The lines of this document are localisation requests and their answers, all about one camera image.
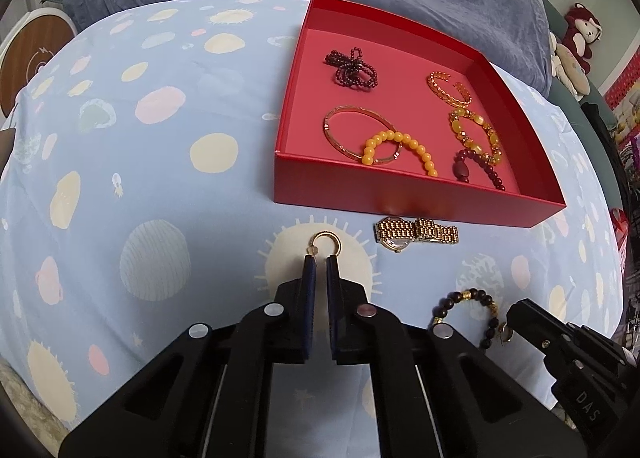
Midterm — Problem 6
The gold link watch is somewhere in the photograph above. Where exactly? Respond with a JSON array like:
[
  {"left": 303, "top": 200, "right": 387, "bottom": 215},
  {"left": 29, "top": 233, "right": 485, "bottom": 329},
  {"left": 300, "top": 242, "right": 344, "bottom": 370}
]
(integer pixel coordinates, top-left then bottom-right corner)
[{"left": 375, "top": 215, "right": 459, "bottom": 255}]

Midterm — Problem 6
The gold leaf cuff bracelet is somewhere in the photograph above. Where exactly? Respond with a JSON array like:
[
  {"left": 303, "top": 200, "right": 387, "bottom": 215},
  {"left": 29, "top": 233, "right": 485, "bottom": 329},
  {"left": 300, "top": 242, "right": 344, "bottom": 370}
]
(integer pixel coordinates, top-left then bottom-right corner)
[{"left": 426, "top": 69, "right": 473, "bottom": 106}]

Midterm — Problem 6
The beige plush toy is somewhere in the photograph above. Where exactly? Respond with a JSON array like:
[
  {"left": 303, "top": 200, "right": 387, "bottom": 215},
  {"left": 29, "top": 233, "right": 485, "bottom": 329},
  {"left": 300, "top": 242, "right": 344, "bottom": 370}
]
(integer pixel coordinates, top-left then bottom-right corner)
[{"left": 549, "top": 33, "right": 591, "bottom": 101}]

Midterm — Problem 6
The dark purple bead bracelet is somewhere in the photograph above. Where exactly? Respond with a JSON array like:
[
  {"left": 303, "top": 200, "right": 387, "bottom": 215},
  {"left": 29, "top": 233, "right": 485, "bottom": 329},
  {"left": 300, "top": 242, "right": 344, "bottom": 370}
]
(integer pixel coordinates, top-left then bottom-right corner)
[{"left": 324, "top": 48, "right": 379, "bottom": 90}]

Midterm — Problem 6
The brown flat case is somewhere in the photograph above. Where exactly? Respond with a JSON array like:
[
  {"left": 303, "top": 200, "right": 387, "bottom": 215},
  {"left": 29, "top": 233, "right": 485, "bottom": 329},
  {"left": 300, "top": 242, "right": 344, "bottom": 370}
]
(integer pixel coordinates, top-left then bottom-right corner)
[{"left": 0, "top": 125, "right": 16, "bottom": 164}]

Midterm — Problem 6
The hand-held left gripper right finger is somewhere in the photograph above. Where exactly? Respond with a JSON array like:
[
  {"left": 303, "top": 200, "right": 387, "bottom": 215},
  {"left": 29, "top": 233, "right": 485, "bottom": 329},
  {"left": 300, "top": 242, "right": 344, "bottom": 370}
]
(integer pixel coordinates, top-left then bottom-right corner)
[{"left": 326, "top": 254, "right": 588, "bottom": 458}]

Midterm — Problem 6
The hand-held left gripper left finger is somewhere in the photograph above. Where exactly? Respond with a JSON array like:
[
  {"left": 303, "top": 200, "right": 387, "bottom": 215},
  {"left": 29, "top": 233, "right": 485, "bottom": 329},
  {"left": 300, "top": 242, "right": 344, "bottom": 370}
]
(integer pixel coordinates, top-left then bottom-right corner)
[{"left": 57, "top": 254, "right": 318, "bottom": 458}]

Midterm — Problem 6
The white appliance with wooden disc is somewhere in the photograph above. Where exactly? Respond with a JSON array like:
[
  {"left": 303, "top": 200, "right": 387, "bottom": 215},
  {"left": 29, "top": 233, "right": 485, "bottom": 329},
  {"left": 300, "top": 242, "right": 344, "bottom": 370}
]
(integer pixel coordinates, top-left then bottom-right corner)
[{"left": 0, "top": 8, "right": 78, "bottom": 119}]

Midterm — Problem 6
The red cardboard box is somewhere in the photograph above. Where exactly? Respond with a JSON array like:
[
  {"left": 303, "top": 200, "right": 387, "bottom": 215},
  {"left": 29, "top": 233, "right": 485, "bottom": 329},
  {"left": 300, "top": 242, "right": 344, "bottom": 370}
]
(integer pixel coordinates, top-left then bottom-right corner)
[{"left": 272, "top": 0, "right": 567, "bottom": 229}]

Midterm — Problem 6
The light blue planet print sheet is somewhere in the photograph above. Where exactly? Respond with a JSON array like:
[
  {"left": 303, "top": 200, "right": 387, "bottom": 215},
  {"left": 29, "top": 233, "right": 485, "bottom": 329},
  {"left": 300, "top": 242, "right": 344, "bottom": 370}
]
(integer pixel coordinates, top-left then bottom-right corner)
[{"left": 0, "top": 0, "right": 628, "bottom": 439}]

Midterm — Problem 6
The gold hoop earring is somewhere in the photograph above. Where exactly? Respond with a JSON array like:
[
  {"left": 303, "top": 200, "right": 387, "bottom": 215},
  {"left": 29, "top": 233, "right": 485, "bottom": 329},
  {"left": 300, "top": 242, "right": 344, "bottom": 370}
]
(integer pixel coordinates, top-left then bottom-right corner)
[{"left": 307, "top": 230, "right": 342, "bottom": 257}]

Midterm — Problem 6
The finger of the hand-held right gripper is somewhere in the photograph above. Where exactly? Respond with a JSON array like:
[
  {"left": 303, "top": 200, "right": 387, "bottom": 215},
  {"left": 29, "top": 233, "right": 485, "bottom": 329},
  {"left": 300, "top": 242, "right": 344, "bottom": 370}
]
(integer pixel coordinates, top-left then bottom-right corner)
[{"left": 506, "top": 298, "right": 576, "bottom": 354}]

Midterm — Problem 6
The dark red bead bracelet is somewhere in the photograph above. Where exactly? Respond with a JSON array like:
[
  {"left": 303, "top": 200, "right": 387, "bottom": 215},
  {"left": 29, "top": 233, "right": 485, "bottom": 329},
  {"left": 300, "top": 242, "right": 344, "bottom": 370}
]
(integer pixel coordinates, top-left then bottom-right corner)
[{"left": 451, "top": 148, "right": 507, "bottom": 192}]

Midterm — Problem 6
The yellow stone gold bracelet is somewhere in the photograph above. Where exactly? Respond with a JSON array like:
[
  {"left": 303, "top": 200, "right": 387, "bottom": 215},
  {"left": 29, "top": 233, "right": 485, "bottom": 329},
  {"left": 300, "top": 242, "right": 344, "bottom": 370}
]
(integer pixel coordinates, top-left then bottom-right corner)
[{"left": 447, "top": 107, "right": 503, "bottom": 166}]

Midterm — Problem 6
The yellow round bead bracelet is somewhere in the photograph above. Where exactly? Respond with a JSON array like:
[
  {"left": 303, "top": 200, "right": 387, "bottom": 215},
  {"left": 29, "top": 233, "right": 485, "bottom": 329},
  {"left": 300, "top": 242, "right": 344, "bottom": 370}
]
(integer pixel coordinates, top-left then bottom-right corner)
[{"left": 361, "top": 130, "right": 441, "bottom": 178}]

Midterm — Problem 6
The black cloth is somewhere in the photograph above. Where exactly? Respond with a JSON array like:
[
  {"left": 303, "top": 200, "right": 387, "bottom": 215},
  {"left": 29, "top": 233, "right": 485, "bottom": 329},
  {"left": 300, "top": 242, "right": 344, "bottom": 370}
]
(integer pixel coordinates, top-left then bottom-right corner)
[{"left": 580, "top": 100, "right": 626, "bottom": 209}]

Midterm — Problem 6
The red monkey plush toy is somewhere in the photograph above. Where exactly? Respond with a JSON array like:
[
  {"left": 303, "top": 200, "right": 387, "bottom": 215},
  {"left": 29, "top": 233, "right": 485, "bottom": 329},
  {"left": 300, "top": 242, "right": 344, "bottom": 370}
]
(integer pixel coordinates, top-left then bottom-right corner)
[{"left": 561, "top": 2, "right": 602, "bottom": 75}]

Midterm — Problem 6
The black and gold bead bracelet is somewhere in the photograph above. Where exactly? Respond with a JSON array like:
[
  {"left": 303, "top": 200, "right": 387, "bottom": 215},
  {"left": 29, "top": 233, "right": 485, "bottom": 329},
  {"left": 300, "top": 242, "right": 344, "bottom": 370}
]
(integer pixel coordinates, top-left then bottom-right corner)
[{"left": 429, "top": 288, "right": 513, "bottom": 351}]

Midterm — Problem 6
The thin gold bangle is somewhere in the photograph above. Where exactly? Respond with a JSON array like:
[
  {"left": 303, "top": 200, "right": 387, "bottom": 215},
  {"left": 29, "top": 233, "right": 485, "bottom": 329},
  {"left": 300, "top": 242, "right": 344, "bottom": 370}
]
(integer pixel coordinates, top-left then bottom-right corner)
[{"left": 322, "top": 104, "right": 401, "bottom": 165}]

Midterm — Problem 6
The red patterned banner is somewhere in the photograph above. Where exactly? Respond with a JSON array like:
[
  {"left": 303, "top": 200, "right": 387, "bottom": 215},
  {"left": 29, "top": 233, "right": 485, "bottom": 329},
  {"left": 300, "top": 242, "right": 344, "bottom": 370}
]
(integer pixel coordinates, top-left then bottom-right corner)
[{"left": 605, "top": 73, "right": 640, "bottom": 104}]

